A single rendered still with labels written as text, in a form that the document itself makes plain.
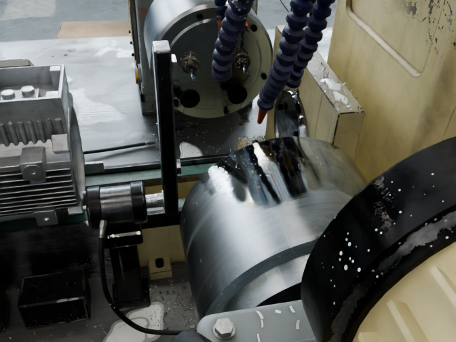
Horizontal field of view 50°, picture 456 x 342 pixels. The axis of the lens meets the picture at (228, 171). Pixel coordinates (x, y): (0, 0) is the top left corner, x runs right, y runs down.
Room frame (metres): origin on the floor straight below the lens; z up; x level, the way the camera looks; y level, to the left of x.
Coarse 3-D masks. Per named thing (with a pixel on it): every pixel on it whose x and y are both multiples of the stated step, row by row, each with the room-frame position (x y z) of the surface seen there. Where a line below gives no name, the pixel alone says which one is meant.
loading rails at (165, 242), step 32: (192, 160) 0.72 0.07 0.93; (160, 192) 0.68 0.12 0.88; (0, 224) 0.55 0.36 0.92; (32, 224) 0.55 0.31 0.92; (64, 224) 0.54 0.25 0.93; (160, 224) 0.57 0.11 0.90; (0, 256) 0.51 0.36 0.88; (32, 256) 0.52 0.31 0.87; (64, 256) 0.53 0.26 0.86; (96, 256) 0.54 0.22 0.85; (160, 256) 0.57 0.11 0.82
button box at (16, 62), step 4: (0, 60) 0.78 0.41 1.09; (4, 60) 0.78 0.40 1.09; (8, 60) 0.78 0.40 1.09; (12, 60) 0.79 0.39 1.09; (16, 60) 0.79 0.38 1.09; (20, 60) 0.79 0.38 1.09; (24, 60) 0.79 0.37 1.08; (28, 60) 0.79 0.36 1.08; (0, 64) 0.78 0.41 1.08; (4, 64) 0.78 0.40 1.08; (8, 64) 0.78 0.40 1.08; (12, 64) 0.78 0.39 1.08; (16, 64) 0.78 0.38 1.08; (20, 64) 0.78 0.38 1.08; (24, 64) 0.78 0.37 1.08; (28, 64) 0.79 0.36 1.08; (32, 64) 0.81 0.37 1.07; (0, 68) 0.77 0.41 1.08
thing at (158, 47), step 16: (160, 48) 0.51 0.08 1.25; (160, 64) 0.50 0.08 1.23; (176, 64) 0.51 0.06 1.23; (160, 80) 0.50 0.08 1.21; (160, 96) 0.50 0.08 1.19; (160, 112) 0.50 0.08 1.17; (160, 128) 0.50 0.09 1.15; (160, 144) 0.50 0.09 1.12; (160, 160) 0.52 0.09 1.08; (176, 160) 0.53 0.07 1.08; (176, 176) 0.50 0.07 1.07; (176, 192) 0.50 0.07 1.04; (176, 208) 0.50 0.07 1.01
